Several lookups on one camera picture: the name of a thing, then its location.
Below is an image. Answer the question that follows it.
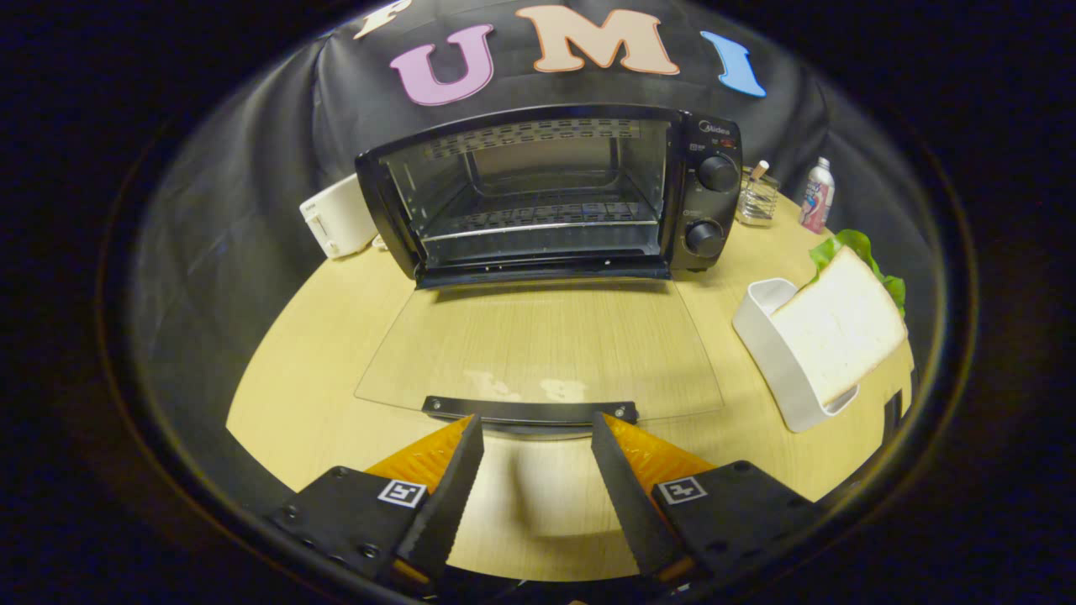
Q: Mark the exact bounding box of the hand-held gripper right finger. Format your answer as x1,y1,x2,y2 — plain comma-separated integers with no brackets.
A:
591,412,829,585

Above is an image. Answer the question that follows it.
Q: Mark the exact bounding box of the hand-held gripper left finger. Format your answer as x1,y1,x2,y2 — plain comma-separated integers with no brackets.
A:
269,413,486,589

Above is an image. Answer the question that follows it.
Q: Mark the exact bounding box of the lettuce sandwich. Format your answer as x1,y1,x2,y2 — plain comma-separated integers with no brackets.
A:
769,229,909,408

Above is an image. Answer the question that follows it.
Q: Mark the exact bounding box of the black toaster oven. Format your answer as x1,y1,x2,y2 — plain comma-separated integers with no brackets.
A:
353,103,745,438

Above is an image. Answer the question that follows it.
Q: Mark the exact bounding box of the white bread toaster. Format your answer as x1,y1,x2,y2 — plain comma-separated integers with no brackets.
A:
299,174,379,260

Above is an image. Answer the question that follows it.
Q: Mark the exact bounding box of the white rectangular tray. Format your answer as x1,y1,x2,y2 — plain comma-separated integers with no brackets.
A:
731,277,860,434

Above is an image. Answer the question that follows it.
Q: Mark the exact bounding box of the small glass jar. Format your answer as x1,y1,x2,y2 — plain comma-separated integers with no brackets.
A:
736,160,781,228

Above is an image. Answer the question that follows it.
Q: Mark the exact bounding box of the white spray bottle pink label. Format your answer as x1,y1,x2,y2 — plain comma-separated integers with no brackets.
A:
799,156,836,234

